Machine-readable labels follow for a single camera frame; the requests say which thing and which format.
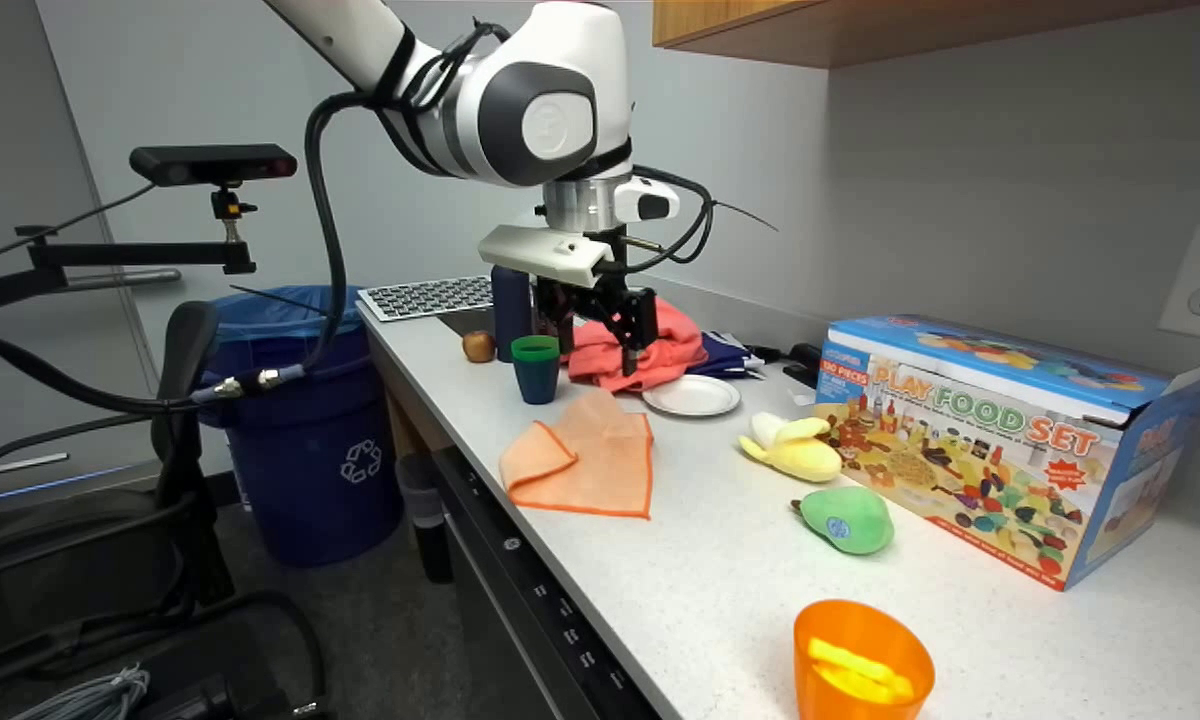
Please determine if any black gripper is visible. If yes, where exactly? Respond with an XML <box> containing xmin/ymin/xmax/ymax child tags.
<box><xmin>538</xmin><ymin>257</ymin><xmax>663</xmax><ymax>380</ymax></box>

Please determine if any orange cloth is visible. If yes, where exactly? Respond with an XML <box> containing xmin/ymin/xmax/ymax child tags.
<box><xmin>494</xmin><ymin>388</ymin><xmax>660</xmax><ymax>525</ymax></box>

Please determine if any coral red cloth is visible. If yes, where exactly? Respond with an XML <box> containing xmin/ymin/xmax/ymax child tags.
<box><xmin>559</xmin><ymin>290</ymin><xmax>711</xmax><ymax>397</ymax></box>

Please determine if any white plate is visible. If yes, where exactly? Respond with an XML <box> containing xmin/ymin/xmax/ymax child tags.
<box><xmin>639</xmin><ymin>371</ymin><xmax>746</xmax><ymax>425</ymax></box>

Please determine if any dark blue packet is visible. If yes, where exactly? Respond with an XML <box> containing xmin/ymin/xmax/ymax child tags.
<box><xmin>694</xmin><ymin>327</ymin><xmax>768</xmax><ymax>380</ymax></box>

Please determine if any blue cup with green rim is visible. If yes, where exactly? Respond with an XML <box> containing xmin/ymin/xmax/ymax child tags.
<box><xmin>506</xmin><ymin>333</ymin><xmax>569</xmax><ymax>408</ymax></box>

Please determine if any black stapler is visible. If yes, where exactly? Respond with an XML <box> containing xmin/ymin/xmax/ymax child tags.
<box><xmin>778</xmin><ymin>338</ymin><xmax>833</xmax><ymax>391</ymax></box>

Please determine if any yellow plush banana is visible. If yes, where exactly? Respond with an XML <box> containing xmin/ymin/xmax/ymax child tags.
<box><xmin>736</xmin><ymin>408</ymin><xmax>849</xmax><ymax>486</ymax></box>

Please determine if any white keyboard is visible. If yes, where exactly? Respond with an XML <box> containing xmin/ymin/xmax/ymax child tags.
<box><xmin>354</xmin><ymin>270</ymin><xmax>494</xmax><ymax>327</ymax></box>

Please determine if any green plush toy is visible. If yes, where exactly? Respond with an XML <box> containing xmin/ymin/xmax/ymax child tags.
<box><xmin>792</xmin><ymin>481</ymin><xmax>896</xmax><ymax>561</ymax></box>

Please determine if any blue recycling bin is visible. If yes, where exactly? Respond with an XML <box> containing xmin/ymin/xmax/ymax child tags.
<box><xmin>194</xmin><ymin>281</ymin><xmax>411</xmax><ymax>570</ymax></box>

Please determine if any orange translucent plastic cup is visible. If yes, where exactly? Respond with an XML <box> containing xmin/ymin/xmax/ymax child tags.
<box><xmin>792</xmin><ymin>597</ymin><xmax>938</xmax><ymax>720</ymax></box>

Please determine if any toy food set box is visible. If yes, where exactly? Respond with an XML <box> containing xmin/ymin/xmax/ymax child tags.
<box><xmin>813</xmin><ymin>310</ymin><xmax>1200</xmax><ymax>590</ymax></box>

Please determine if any yellow toy piece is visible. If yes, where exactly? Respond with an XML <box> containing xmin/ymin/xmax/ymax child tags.
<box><xmin>807</xmin><ymin>637</ymin><xmax>915</xmax><ymax>708</ymax></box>

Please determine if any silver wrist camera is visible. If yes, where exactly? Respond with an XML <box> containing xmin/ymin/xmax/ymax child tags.
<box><xmin>474</xmin><ymin>218</ymin><xmax>615</xmax><ymax>290</ymax></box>

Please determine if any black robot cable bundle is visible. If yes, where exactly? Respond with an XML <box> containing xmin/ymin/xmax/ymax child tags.
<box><xmin>0</xmin><ymin>87</ymin><xmax>494</xmax><ymax>416</ymax></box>

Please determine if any wooden wall cabinet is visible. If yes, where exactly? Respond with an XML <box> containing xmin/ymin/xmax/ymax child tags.
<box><xmin>648</xmin><ymin>0</ymin><xmax>1200</xmax><ymax>72</ymax></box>

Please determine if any black camera stand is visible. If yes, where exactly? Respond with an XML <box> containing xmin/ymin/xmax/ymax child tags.
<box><xmin>0</xmin><ymin>295</ymin><xmax>335</xmax><ymax>720</ymax></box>

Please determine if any black stereo camera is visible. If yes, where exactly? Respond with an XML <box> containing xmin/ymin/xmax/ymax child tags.
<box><xmin>126</xmin><ymin>139</ymin><xmax>299</xmax><ymax>187</ymax></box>

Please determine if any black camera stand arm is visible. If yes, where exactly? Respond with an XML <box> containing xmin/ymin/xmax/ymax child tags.
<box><xmin>0</xmin><ymin>181</ymin><xmax>264</xmax><ymax>324</ymax></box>

